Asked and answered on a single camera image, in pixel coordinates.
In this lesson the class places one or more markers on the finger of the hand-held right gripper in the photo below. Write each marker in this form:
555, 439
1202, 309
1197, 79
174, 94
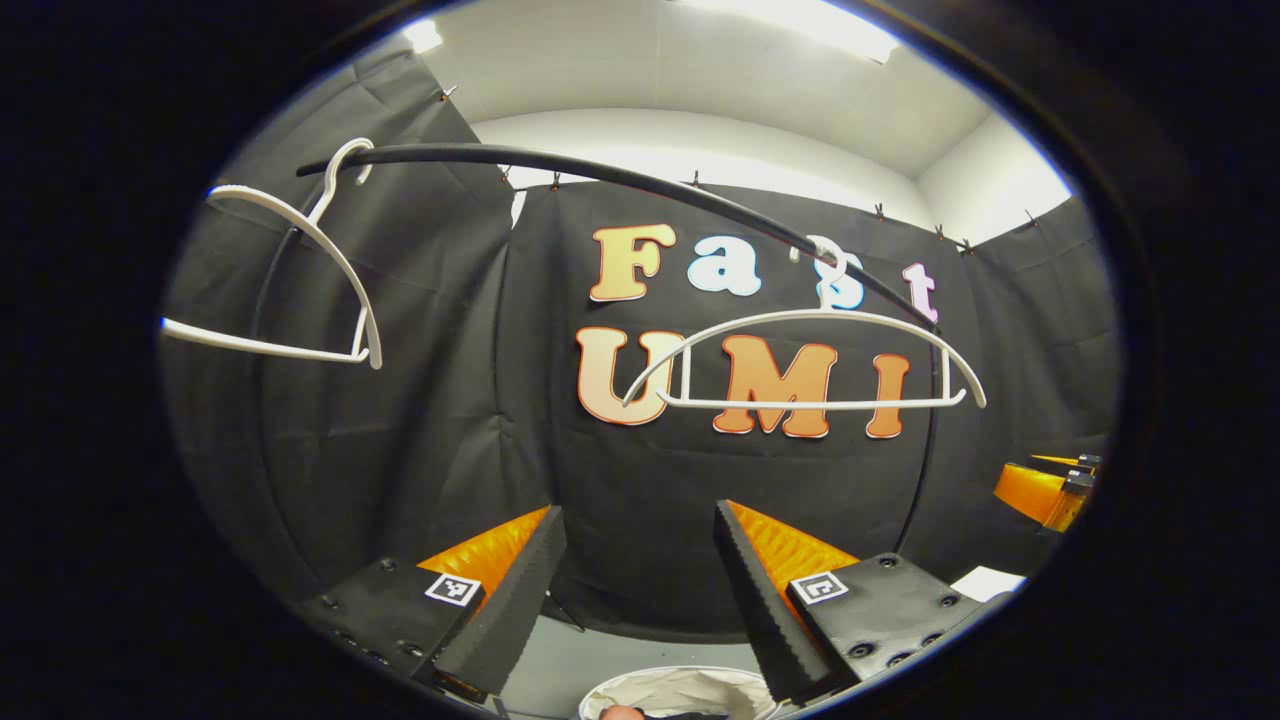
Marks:
1025, 492
1085, 462

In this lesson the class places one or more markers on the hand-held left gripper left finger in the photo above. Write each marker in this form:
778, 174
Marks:
520, 595

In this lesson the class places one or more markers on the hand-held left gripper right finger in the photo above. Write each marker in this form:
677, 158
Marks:
760, 610

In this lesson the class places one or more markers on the white laundry hamper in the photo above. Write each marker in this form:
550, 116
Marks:
680, 690

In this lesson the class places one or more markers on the white hanger with crossbar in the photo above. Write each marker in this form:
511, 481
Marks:
375, 345
800, 405

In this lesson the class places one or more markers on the white flat sheet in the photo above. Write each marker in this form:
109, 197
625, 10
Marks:
988, 583

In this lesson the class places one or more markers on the long ceiling light panel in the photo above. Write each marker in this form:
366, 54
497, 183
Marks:
820, 25

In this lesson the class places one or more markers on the small ceiling light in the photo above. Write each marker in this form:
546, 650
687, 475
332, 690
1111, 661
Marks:
423, 35

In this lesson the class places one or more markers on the black clothes rack rail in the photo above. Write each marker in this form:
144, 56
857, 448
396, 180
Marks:
600, 168

